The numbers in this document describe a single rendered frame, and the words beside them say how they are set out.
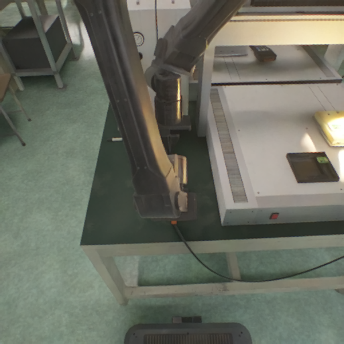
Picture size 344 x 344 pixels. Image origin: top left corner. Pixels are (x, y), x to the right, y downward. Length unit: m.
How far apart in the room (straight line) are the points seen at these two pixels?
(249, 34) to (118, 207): 0.69
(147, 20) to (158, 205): 0.63
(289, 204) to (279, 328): 0.89
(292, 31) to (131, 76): 0.68
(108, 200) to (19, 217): 1.17
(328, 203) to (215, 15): 0.61
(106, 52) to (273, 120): 0.82
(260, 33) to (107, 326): 1.44
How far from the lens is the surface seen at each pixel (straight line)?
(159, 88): 0.59
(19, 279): 1.80
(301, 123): 1.11
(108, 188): 0.95
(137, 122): 0.38
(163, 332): 1.24
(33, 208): 2.01
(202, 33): 0.52
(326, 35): 1.02
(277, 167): 0.90
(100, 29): 0.37
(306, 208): 0.85
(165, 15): 0.91
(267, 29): 0.93
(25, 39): 3.02
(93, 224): 0.88
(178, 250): 0.87
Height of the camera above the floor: 1.49
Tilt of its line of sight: 49 degrees down
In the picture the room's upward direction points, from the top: 1 degrees counter-clockwise
